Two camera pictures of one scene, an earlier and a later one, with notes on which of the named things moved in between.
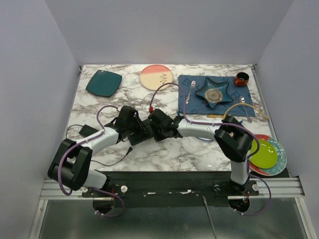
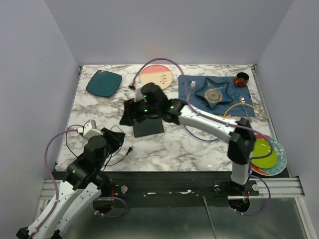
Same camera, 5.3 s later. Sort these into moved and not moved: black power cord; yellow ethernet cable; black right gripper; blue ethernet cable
Moved: black right gripper
Not moved: black power cord; blue ethernet cable; yellow ethernet cable
